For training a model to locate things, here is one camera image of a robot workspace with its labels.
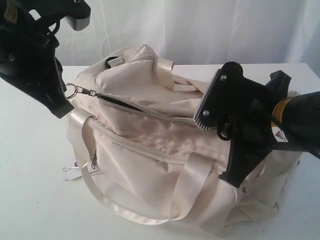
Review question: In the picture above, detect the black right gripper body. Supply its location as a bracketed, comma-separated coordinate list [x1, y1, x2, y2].
[224, 70, 293, 160]

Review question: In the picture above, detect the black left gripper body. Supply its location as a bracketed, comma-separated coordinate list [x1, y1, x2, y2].
[0, 0, 63, 100]

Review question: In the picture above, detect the gold zipper pull ring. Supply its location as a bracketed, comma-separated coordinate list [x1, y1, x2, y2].
[64, 82, 79, 99]

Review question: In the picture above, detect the cream fabric duffel bag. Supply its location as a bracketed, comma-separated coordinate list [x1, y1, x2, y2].
[68, 45, 301, 235]

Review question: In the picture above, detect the white paper hang tag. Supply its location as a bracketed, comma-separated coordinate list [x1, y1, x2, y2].
[61, 161, 103, 181]

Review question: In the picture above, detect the white backdrop curtain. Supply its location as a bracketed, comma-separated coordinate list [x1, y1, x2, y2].
[56, 0, 320, 73]

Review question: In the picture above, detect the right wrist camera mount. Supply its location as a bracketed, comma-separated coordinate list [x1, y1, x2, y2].
[193, 61, 272, 131]

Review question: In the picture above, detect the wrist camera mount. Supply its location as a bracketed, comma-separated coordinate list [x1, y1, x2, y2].
[23, 0, 91, 31]
[193, 61, 272, 131]

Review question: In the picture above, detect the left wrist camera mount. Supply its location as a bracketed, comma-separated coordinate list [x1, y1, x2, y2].
[23, 0, 91, 31]

